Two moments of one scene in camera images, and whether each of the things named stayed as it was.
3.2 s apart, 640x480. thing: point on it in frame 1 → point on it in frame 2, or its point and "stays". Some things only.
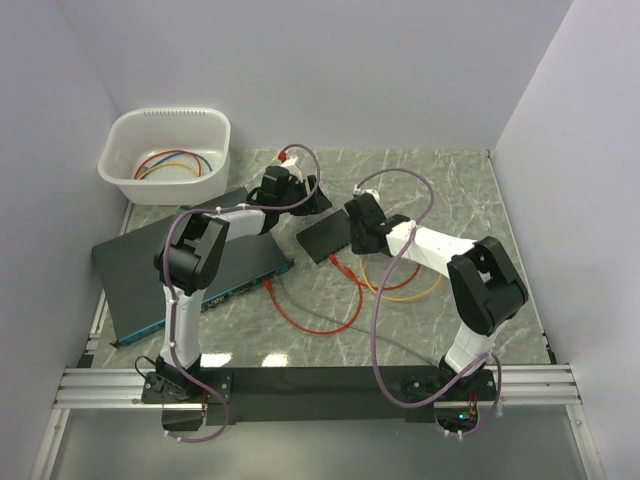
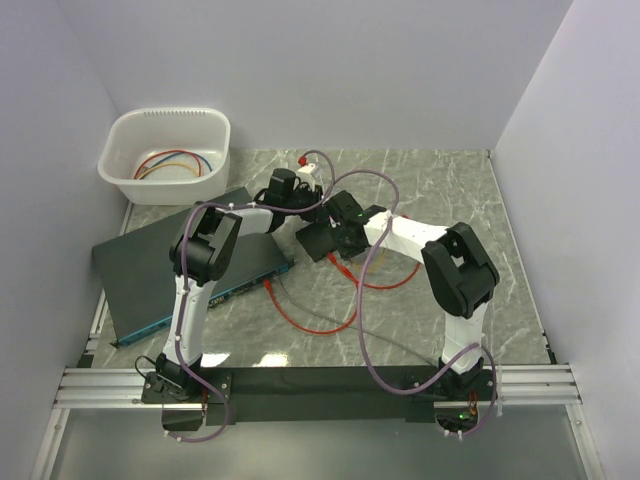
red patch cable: x=272 y=297 stays
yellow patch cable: x=395 y=298 → x=375 y=266
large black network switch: x=134 y=291 stays
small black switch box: x=326 y=236 stays
